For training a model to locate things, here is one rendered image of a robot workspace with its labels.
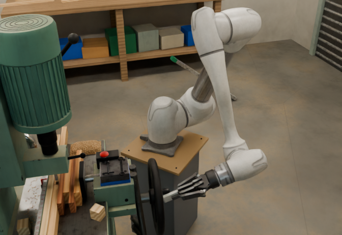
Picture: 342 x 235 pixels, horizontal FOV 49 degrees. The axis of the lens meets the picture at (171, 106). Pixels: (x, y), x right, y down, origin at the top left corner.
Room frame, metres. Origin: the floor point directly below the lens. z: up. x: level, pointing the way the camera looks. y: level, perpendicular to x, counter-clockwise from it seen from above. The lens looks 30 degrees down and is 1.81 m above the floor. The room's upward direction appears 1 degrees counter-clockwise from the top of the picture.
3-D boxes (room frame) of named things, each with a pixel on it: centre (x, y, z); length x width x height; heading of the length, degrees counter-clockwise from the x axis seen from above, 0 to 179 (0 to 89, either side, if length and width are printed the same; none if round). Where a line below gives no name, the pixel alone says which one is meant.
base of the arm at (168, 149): (1.64, 0.07, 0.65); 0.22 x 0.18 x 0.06; 69
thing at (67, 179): (1.01, 0.37, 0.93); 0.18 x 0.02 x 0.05; 10
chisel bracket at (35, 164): (0.98, 0.42, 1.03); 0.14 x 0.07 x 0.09; 100
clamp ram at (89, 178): (0.99, 0.28, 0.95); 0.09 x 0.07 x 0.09; 10
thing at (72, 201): (0.99, 0.35, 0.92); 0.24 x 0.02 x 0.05; 10
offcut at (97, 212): (0.86, 0.24, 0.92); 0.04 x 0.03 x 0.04; 64
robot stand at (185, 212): (1.64, 0.05, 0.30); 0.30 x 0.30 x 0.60; 60
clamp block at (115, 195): (1.00, 0.21, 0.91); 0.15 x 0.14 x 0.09; 10
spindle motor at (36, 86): (0.98, 0.40, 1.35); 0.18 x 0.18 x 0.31
